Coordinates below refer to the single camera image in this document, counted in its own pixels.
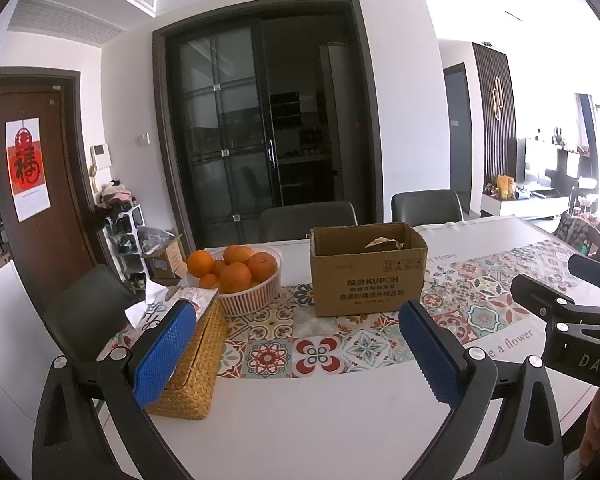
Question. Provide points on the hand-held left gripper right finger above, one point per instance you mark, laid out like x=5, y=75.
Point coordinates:
x=430, y=352

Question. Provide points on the white plastic basket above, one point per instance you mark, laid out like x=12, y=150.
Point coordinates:
x=252, y=300

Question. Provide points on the pile of clothes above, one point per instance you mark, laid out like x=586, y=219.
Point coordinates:
x=116, y=197

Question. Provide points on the ceiling air vent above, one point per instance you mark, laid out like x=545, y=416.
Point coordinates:
x=62, y=20

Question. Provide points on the dark grey dining chair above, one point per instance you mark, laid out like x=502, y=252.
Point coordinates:
x=307, y=222
x=87, y=310
x=427, y=207

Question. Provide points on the brown wooden entrance door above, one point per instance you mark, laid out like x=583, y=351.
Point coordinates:
x=55, y=240

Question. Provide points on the white wall intercom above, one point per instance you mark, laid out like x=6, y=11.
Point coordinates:
x=101, y=156

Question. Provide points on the red and white wall calendar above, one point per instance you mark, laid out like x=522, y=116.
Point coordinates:
x=28, y=170

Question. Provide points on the open cardboard box on floor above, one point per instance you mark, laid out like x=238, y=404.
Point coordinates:
x=165, y=265

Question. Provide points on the dark slatted wall panel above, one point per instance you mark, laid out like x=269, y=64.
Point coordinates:
x=495, y=120

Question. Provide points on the brown cardboard box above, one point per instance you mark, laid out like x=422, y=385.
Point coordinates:
x=367, y=280

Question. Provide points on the white television cabinet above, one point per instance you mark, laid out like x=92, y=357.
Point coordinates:
x=525, y=206

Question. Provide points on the white shoe rack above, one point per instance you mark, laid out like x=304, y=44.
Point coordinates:
x=127, y=250

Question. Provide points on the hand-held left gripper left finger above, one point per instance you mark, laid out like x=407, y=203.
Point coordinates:
x=162, y=355

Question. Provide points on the woven straw tissue box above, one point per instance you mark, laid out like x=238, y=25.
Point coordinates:
x=195, y=365

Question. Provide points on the yellow paper bag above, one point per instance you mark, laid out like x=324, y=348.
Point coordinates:
x=505, y=187

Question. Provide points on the white tissue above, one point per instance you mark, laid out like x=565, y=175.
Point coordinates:
x=145, y=305

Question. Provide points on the patterned table runner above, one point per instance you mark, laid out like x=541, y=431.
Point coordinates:
x=325, y=350

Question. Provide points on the dark glass sliding door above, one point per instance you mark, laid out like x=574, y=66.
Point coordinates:
x=260, y=120

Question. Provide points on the pile of oranges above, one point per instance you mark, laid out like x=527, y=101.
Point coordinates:
x=236, y=276

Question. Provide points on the black television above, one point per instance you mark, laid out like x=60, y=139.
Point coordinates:
x=547, y=165

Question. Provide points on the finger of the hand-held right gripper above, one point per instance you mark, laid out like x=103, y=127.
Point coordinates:
x=542, y=297
x=592, y=270

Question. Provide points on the chair with patterned cushion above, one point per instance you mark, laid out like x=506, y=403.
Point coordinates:
x=587, y=232

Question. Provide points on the dark interior door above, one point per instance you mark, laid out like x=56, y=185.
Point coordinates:
x=459, y=130

